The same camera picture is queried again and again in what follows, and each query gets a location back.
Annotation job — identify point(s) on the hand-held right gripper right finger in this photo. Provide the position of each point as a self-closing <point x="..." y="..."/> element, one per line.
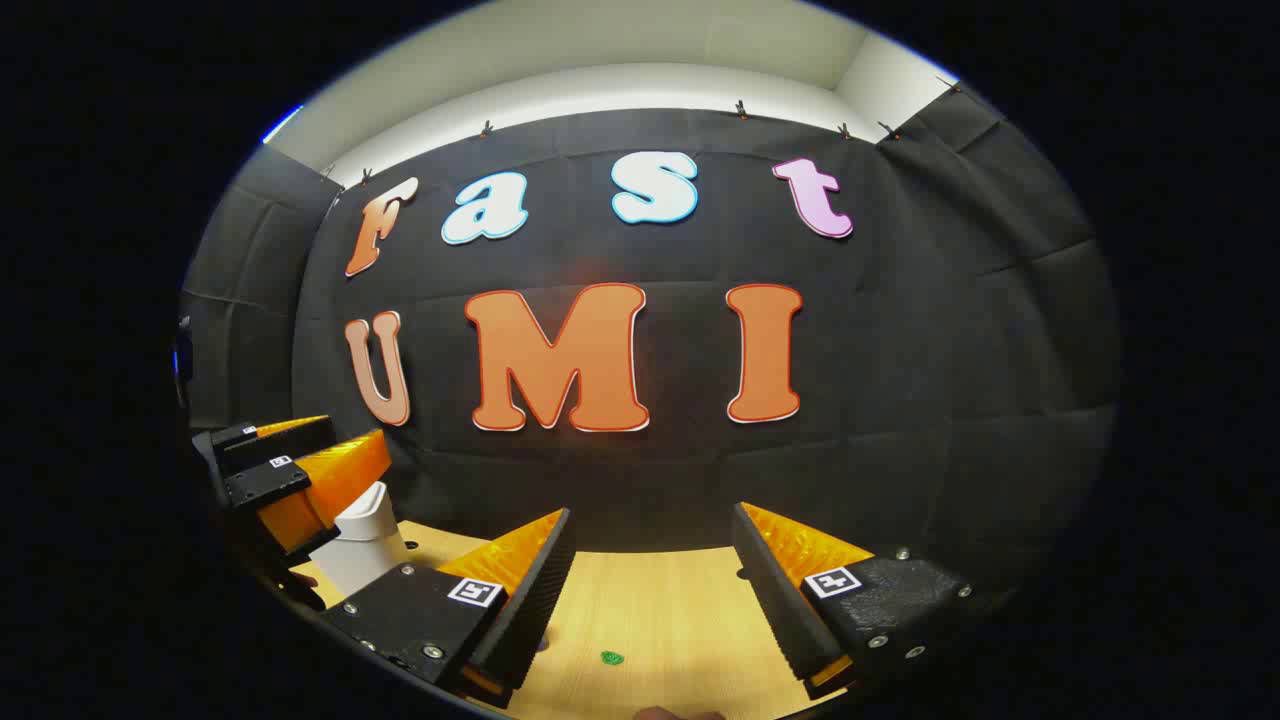
<point x="775" y="600"/>

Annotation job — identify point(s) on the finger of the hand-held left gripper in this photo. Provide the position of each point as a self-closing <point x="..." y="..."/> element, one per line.
<point x="240" y="445"/>
<point x="265" y="485"/>

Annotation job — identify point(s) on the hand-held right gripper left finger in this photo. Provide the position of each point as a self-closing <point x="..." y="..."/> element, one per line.
<point x="530" y="600"/>

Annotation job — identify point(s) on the white desktop garbage bin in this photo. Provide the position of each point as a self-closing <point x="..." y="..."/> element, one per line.
<point x="365" y="555"/>

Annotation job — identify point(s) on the wooden desktop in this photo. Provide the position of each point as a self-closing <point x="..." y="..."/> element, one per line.
<point x="660" y="620"/>

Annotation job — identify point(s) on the black backdrop cloth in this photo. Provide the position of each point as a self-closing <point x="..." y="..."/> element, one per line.
<point x="900" y="400"/>

